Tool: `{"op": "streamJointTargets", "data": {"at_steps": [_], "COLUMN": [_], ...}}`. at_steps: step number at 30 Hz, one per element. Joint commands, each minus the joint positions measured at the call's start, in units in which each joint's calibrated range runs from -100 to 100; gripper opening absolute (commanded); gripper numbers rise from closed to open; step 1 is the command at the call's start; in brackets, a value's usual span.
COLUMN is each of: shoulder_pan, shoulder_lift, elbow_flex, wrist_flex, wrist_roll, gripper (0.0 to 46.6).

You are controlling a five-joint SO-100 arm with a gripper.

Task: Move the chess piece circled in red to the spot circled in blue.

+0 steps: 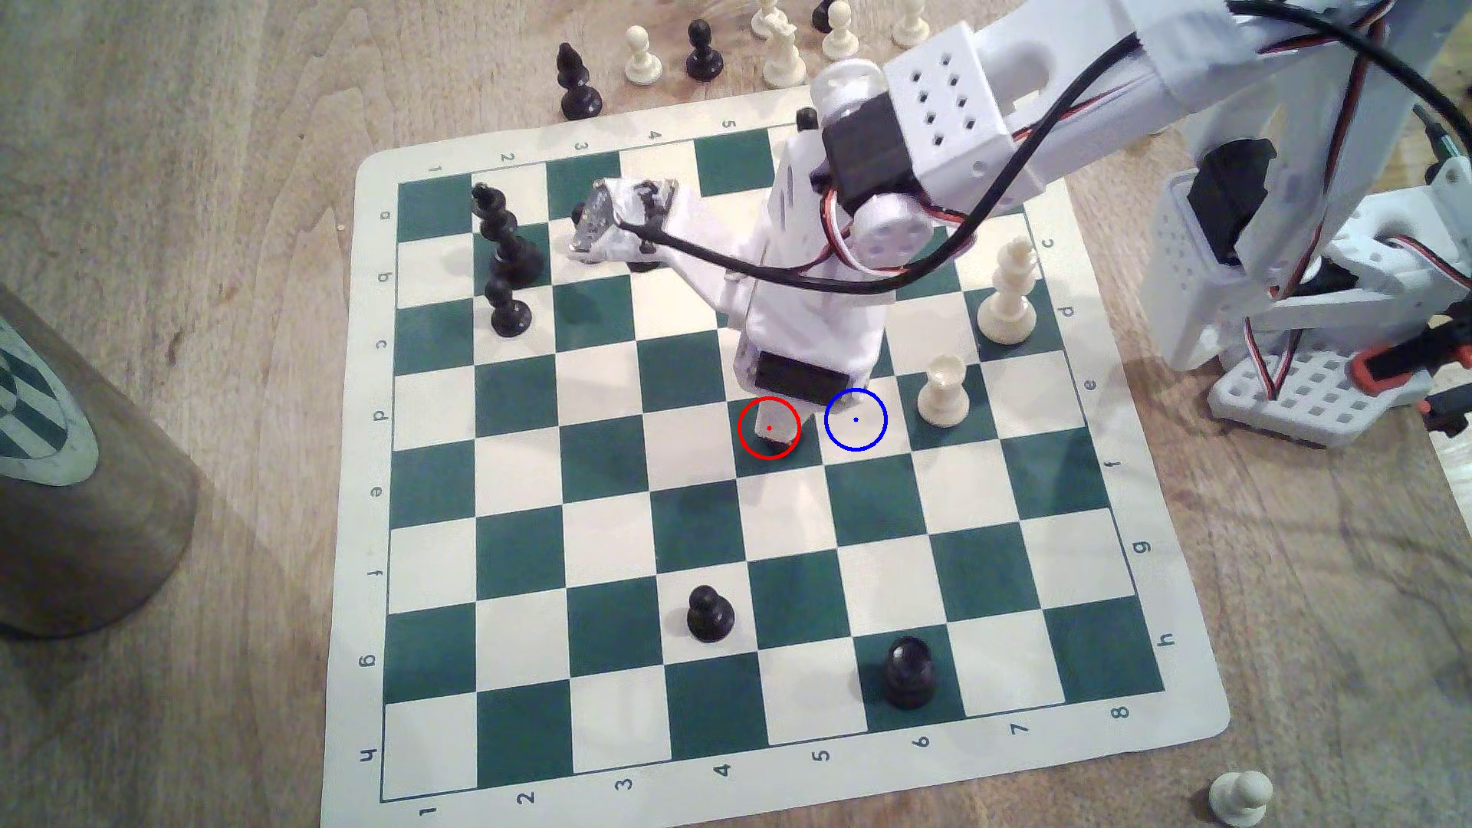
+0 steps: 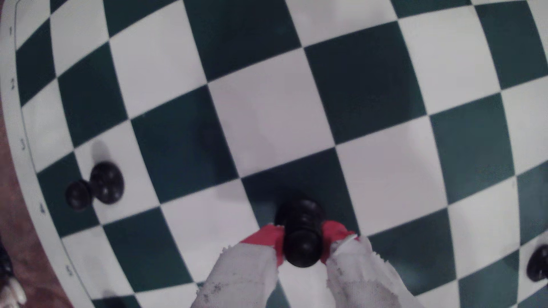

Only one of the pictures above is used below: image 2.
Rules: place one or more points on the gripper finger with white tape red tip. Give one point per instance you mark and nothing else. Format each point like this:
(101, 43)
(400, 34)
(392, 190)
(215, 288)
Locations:
(364, 278)
(244, 273)

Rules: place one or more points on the black chess pawn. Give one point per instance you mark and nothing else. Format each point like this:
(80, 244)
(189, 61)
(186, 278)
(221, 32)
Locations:
(105, 184)
(302, 235)

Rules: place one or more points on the green and white chess board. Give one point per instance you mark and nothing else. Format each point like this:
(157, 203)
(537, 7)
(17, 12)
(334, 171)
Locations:
(274, 107)

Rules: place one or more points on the black chess piece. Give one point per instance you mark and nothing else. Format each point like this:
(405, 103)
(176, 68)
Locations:
(538, 263)

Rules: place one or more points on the white chess piece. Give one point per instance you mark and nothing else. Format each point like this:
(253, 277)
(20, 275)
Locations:
(10, 295)

